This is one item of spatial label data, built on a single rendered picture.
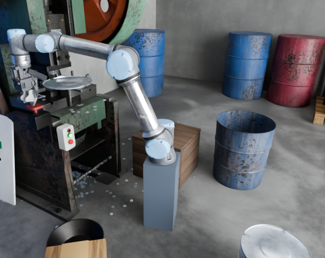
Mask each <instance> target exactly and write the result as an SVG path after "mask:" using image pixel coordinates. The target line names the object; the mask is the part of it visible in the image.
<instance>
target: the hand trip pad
mask: <svg viewBox="0 0 325 258"><path fill-rule="evenodd" d="M26 108H27V109H29V110H33V111H34V113H37V110H38V109H41V108H43V106H42V104H38V103H35V105H34V106H32V105H31V104H29V105H27V106H26Z"/></svg>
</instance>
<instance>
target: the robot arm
mask: <svg viewBox="0 0 325 258"><path fill-rule="evenodd" d="M7 35H8V41H9V46H10V51H11V56H12V61H13V64H14V65H13V66H10V68H11V73H12V78H11V82H12V81H13V82H12V87H13V89H16V90H19V91H23V92H24V94H23V95H22V96H21V97H20V98H21V100H25V101H26V102H30V103H31V105H32V106H34V105H35V103H36V101H37V97H38V87H37V83H36V80H35V78H37V79H39V80H47V76H46V75H44V74H43V73H39V72H37V71H34V70H32V69H29V67H31V64H30V63H31V60H30V55H29V52H42V53H50V52H52V50H53V49H59V50H63V51H68V52H72V53H76V54H81V55H85V56H90V57H94V58H99V59H103V60H106V70H107V72H108V74H109V75H110V76H111V77H112V78H114V79H115V80H116V82H117V84H118V85H120V86H122V87H123V89H124V91H125V93H126V95H127V97H128V99H129V102H130V104H131V106H132V108H133V110H134V112H135V114H136V116H137V119H138V121H139V123H140V125H141V127H142V129H143V134H142V137H143V139H144V141H145V143H146V145H145V151H146V153H147V154H148V155H149V160H150V161H151V162H152V163H154V164H157V165H169V164H172V163H174V162H175V160H176V153H175V150H174V147H173V145H174V122H173V121H171V120H168V119H157V117H156V115H155V112H154V110H153V108H152V106H151V103H150V101H149V99H148V97H147V94H146V92H145V90H144V87H143V85H142V83H141V81H140V76H141V72H140V70H139V68H138V65H139V62H140V57H139V54H138V52H137V51H136V50H135V49H134V48H132V47H129V46H123V45H118V44H114V45H113V46H112V45H108V44H103V43H100V42H95V41H91V40H87V39H82V38H78V37H73V36H68V35H64V34H62V33H60V32H57V31H52V32H49V33H44V34H38V35H31V34H26V33H25V30H24V29H10V30H8V31H7ZM13 83H14V86H13Z"/></svg>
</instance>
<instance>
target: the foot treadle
mask: <svg viewBox="0 0 325 258"><path fill-rule="evenodd" d="M71 170H74V171H77V172H79V173H82V174H84V173H85V172H87V171H86V170H83V169H80V168H77V167H74V166H71ZM88 176H91V177H94V178H95V180H96V181H98V182H101V183H103V184H106V185H109V184H111V183H112V182H113V181H114V180H115V179H117V177H116V176H114V175H111V174H108V173H106V172H102V173H101V174H99V175H98V174H95V173H90V174H88Z"/></svg>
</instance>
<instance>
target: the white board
mask: <svg viewBox="0 0 325 258"><path fill-rule="evenodd" d="M0 200H2V201H5V202H7V203H10V204H12V205H16V199H15V164H14V129H13V122H12V120H10V119H9V118H8V117H6V116H3V115H0Z"/></svg>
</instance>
